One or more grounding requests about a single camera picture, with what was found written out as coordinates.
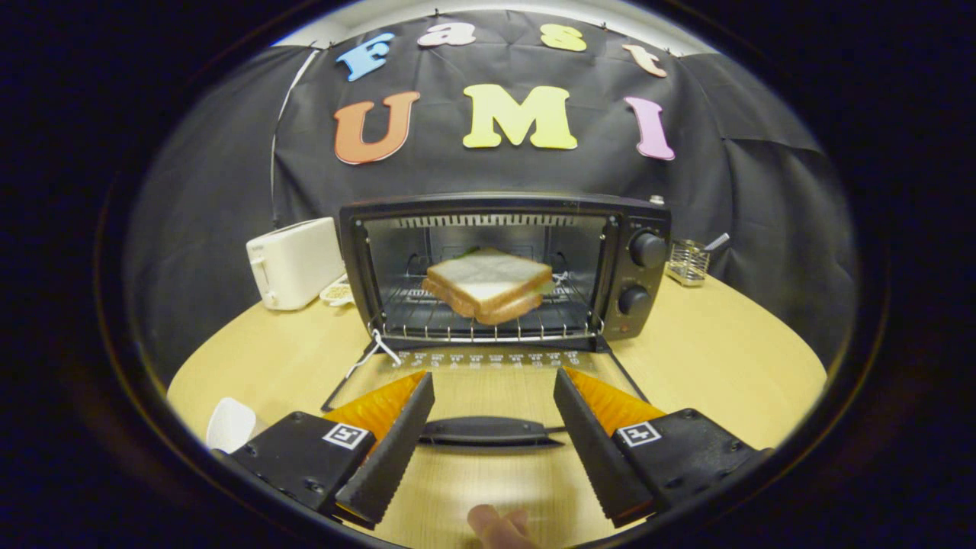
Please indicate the white pop-up toaster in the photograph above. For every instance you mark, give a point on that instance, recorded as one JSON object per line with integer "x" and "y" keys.
{"x": 293, "y": 263}

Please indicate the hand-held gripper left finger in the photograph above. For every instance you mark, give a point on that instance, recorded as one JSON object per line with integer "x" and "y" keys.
{"x": 389, "y": 457}

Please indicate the metal spoon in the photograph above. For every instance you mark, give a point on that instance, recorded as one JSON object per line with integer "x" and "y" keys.
{"x": 718, "y": 242}

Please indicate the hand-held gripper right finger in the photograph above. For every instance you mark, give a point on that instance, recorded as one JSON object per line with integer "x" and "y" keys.
{"x": 598, "y": 457}

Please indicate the white plate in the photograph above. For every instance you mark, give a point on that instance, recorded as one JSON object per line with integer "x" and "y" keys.
{"x": 232, "y": 425}

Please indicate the black toaster oven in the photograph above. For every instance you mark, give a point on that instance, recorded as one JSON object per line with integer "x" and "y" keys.
{"x": 648, "y": 274}

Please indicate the white bread sandwich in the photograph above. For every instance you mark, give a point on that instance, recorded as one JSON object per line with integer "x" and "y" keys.
{"x": 488, "y": 278}

